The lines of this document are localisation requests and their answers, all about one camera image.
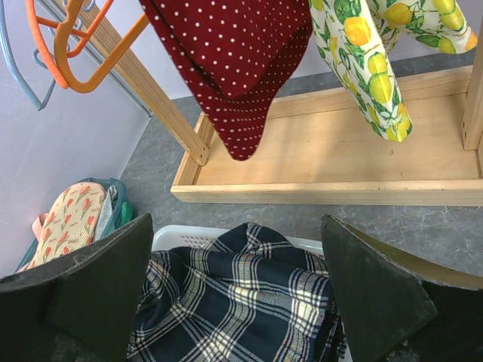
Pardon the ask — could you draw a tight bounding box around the teal plastic tub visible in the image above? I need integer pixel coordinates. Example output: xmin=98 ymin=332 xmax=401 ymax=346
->
xmin=13 ymin=177 xmax=135 ymax=275

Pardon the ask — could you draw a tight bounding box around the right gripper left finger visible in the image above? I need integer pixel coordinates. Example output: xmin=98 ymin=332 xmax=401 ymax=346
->
xmin=1 ymin=213 xmax=153 ymax=361

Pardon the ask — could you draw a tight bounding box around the white plastic laundry basket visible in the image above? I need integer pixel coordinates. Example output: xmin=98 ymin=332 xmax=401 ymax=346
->
xmin=152 ymin=225 xmax=323 ymax=256

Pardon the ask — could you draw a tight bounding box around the lemon print garment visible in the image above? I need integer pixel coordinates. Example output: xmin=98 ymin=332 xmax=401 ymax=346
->
xmin=309 ymin=0 xmax=478 ymax=142

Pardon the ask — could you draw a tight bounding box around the light blue hanger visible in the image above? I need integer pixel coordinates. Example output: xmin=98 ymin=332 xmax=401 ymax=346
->
xmin=0 ymin=0 xmax=95 ymax=112

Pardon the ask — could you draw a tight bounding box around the red polka dot garment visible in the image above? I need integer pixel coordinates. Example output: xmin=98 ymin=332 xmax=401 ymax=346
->
xmin=140 ymin=0 xmax=312 ymax=161

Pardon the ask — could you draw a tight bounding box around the wooden clothes rack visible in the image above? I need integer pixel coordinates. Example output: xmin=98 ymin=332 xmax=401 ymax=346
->
xmin=93 ymin=15 xmax=482 ymax=206

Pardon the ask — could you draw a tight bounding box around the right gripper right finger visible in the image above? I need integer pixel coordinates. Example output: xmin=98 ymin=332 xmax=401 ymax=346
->
xmin=321 ymin=215 xmax=482 ymax=361

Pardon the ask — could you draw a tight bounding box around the navy plaid skirt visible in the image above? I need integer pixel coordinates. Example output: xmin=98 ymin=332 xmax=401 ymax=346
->
xmin=126 ymin=222 xmax=347 ymax=361

